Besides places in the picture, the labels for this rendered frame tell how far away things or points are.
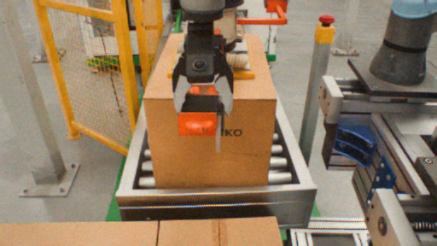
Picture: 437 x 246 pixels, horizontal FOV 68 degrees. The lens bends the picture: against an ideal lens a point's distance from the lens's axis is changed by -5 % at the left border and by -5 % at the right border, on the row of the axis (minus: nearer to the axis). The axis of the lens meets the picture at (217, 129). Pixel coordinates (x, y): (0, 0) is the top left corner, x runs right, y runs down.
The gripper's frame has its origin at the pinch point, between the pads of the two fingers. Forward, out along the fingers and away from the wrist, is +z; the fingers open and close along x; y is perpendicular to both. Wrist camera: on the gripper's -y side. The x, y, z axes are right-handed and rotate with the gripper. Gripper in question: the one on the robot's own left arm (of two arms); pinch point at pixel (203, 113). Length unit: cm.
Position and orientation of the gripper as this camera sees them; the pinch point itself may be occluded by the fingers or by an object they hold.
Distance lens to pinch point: 67.1
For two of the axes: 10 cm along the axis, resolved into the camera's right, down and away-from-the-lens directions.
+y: 0.2, -5.6, 8.3
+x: -10.0, -0.2, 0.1
